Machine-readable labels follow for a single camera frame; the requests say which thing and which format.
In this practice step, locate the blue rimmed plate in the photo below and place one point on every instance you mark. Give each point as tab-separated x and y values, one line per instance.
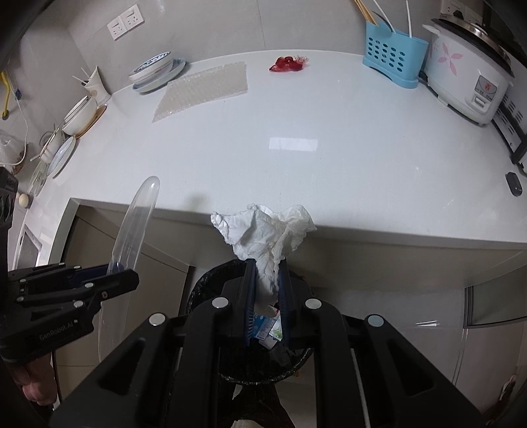
175	70

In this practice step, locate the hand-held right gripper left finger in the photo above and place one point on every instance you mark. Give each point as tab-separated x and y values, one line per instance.
249	288

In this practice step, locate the green white small carton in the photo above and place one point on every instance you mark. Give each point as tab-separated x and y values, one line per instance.
277	331

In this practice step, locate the white paper cup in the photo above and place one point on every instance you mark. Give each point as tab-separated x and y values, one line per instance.
99	88

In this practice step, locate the white flowered rice cooker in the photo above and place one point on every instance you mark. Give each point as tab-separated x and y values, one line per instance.
461	70

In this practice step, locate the person's left hand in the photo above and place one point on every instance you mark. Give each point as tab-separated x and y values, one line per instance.
39	378

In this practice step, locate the black lined trash bin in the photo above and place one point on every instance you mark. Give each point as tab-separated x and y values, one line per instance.
206	284

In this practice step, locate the white straw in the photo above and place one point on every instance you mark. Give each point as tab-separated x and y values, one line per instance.
79	80
85	74

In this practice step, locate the blue patterned bowl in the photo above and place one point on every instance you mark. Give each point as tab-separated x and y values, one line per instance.
148	66

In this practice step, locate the blue perforated utensil holder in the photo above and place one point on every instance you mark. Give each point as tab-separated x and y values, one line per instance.
391	53

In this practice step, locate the clear plastic bag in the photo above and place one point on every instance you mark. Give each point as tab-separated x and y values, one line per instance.
10	152

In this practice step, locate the white bowl with red mark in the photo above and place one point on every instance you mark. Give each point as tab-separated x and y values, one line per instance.
154	79

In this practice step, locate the large white bowl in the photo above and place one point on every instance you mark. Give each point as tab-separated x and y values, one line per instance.
80	117

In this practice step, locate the white plastic stick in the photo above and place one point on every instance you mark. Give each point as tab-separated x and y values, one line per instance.
409	18
385	18

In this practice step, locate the dark shelf unit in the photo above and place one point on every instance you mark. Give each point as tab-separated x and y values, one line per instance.
506	20

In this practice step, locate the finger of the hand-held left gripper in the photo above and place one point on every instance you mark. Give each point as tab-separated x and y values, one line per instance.
119	282
90	273

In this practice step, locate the white tissue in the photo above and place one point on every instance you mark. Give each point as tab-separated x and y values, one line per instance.
263	234

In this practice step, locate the small white cup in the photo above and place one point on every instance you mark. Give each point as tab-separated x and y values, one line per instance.
51	148

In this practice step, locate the person's dark trouser leg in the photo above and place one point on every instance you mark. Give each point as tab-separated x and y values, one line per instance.
263	407

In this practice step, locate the wooden chopstick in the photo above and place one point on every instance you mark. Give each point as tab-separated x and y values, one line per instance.
368	12
364	10

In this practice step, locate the wooden board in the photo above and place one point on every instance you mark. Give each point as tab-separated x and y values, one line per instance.
96	119

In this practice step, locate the blue white milk carton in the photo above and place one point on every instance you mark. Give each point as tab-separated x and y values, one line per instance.
261	325

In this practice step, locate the grey counter cabinet front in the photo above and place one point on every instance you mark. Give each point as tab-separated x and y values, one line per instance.
164	247

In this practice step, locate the white blue rimmed dish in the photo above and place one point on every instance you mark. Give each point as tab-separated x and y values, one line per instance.
64	158

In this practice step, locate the small black fob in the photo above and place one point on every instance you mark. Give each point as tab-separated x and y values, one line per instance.
514	183

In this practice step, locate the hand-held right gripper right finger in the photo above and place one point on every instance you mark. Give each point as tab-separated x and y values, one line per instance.
284	296

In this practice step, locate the white countertop appliance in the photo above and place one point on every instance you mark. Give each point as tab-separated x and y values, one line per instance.
512	123

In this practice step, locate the clear bubble wrap sheet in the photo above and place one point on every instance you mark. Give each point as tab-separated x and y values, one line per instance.
201	90

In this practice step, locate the white wall socket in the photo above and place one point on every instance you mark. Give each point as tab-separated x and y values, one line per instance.
116	28
451	6
132	18

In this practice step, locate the clear drinking glass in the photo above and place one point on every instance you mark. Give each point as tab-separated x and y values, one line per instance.
37	181

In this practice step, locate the clear plastic bottle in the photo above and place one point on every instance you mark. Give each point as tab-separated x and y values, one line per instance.
140	214

